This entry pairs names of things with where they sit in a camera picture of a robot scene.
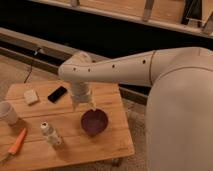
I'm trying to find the white ceramic cup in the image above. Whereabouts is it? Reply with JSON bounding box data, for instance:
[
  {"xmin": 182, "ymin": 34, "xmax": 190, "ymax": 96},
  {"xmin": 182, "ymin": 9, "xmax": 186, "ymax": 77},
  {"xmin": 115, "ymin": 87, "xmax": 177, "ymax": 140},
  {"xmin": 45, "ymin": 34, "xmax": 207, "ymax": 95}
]
[{"xmin": 0, "ymin": 101, "xmax": 18, "ymax": 125}]

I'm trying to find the white plastic bottle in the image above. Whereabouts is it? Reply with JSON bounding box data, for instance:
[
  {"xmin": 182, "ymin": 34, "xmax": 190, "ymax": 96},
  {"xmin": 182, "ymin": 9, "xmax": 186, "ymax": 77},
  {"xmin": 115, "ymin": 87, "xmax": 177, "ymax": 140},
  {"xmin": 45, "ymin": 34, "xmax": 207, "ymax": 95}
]
[{"xmin": 40, "ymin": 122, "xmax": 62, "ymax": 146}]

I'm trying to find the grey metal rail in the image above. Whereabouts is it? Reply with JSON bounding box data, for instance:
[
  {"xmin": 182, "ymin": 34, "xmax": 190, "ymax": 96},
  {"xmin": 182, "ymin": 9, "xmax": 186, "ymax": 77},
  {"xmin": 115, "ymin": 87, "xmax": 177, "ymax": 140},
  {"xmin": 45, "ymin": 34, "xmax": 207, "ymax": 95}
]
[{"xmin": 0, "ymin": 27, "xmax": 150, "ymax": 105}]

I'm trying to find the wooden table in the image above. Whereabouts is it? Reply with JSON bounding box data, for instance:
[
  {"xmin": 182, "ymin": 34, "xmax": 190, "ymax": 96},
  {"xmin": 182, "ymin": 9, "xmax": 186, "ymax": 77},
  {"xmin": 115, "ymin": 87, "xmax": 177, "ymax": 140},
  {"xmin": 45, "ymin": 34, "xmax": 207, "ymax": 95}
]
[{"xmin": 0, "ymin": 80, "xmax": 135, "ymax": 171}]

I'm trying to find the dark purple bowl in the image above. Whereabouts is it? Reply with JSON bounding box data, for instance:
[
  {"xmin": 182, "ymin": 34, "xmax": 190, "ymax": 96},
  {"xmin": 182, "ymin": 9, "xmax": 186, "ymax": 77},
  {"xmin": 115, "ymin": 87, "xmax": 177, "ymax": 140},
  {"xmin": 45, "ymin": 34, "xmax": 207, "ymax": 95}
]
[{"xmin": 81, "ymin": 109, "xmax": 108, "ymax": 137}]

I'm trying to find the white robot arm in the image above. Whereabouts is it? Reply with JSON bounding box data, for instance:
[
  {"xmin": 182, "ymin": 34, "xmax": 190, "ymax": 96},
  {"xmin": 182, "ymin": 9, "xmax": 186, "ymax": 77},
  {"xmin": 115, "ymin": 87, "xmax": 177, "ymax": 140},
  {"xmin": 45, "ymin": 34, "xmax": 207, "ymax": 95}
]
[{"xmin": 58, "ymin": 47, "xmax": 213, "ymax": 171}]

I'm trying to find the beige sponge block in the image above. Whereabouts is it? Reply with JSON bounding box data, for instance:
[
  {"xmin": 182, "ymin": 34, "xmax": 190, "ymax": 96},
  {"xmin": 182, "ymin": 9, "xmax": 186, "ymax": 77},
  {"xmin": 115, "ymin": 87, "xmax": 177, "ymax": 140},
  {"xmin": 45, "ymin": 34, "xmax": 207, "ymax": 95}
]
[{"xmin": 24, "ymin": 89, "xmax": 39, "ymax": 105}]

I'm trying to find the black rectangular block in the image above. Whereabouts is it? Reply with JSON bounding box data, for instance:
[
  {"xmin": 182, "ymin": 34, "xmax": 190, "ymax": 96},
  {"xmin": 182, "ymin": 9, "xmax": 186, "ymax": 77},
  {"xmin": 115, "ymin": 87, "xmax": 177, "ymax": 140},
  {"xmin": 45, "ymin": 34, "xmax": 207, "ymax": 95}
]
[{"xmin": 48, "ymin": 86, "xmax": 67, "ymax": 103}]

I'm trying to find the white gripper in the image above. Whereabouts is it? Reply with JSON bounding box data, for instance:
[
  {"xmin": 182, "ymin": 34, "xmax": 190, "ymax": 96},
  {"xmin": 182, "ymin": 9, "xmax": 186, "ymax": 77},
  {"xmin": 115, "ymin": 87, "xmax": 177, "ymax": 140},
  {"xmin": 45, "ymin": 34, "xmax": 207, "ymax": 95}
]
[{"xmin": 71, "ymin": 82, "xmax": 96, "ymax": 111}]

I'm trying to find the orange carrot toy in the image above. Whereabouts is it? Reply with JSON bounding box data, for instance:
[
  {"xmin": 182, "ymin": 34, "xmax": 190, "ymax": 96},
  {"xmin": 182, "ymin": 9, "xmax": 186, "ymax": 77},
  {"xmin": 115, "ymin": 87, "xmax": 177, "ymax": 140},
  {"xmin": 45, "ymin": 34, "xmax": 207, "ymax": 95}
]
[{"xmin": 0, "ymin": 128, "xmax": 27, "ymax": 165}]

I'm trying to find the black cable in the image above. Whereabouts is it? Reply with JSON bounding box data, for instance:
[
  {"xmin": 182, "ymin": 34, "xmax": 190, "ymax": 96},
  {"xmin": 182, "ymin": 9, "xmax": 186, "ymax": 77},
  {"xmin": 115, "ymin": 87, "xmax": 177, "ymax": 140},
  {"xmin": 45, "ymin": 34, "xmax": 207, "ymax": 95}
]
[{"xmin": 23, "ymin": 46, "xmax": 44, "ymax": 84}]

